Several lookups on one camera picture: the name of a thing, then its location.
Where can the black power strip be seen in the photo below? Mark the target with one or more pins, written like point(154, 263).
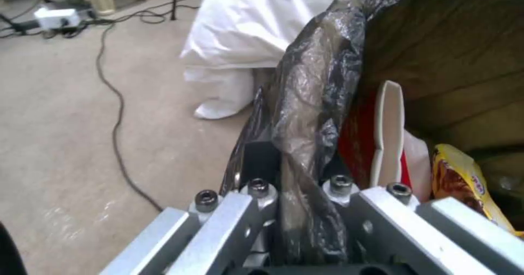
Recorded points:
point(57, 32)

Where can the yellow snack wrapper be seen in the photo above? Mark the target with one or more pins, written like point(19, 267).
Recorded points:
point(462, 183)

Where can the white power adapter box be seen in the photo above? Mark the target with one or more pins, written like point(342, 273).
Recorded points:
point(56, 17)

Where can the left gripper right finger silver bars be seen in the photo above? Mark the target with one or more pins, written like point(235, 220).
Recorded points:
point(409, 226)

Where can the grey translucent bin bag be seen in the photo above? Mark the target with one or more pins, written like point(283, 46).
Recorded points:
point(315, 109)

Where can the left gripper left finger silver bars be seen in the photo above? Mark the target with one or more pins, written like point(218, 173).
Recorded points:
point(223, 226)

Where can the black rounded object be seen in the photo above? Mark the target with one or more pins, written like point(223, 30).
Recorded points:
point(10, 250)

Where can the brown trash bin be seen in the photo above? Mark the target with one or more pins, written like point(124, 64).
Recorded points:
point(450, 57)

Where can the white draped bed sheet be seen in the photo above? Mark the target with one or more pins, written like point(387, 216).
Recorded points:
point(249, 29)

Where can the red and white carton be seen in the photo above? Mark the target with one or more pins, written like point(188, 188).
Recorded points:
point(380, 140)

